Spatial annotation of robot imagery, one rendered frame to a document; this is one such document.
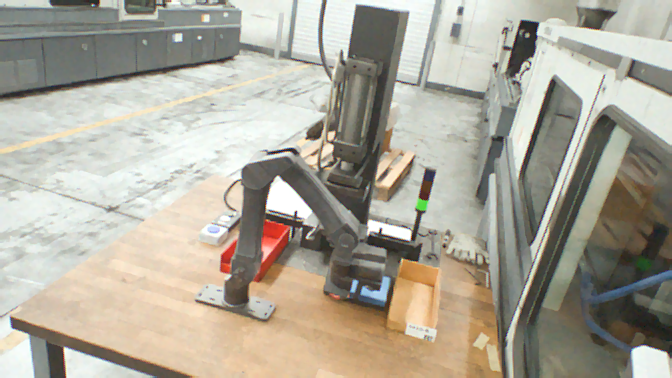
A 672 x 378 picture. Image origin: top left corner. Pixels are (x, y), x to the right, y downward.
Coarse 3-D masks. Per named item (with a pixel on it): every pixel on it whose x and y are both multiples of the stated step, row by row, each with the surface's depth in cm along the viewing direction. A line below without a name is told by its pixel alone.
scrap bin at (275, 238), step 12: (264, 228) 153; (276, 228) 151; (288, 228) 149; (264, 240) 151; (276, 240) 152; (288, 240) 152; (228, 252) 134; (264, 252) 144; (276, 252) 141; (228, 264) 135; (264, 264) 131
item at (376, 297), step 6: (384, 282) 136; (366, 288) 132; (384, 288) 133; (360, 294) 124; (366, 294) 129; (372, 294) 129; (378, 294) 130; (384, 294) 130; (360, 300) 127; (366, 300) 126; (372, 300) 125; (378, 300) 124; (384, 300) 124
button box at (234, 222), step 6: (240, 180) 194; (228, 186) 183; (228, 204) 169; (228, 210) 160; (234, 210) 165; (222, 216) 156; (234, 216) 157; (240, 216) 158; (216, 222) 151; (222, 222) 152; (228, 222) 153; (234, 222) 153; (228, 228) 150; (234, 228) 155; (228, 234) 151
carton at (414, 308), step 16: (400, 272) 142; (416, 272) 141; (432, 272) 140; (400, 288) 138; (416, 288) 139; (432, 288) 140; (400, 304) 130; (416, 304) 132; (432, 304) 132; (400, 320) 124; (416, 320) 125; (432, 320) 124; (416, 336) 120; (432, 336) 118
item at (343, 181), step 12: (336, 168) 142; (348, 168) 141; (360, 168) 145; (324, 180) 143; (336, 180) 139; (348, 180) 138; (360, 180) 143; (336, 192) 141; (348, 192) 140; (360, 192) 139
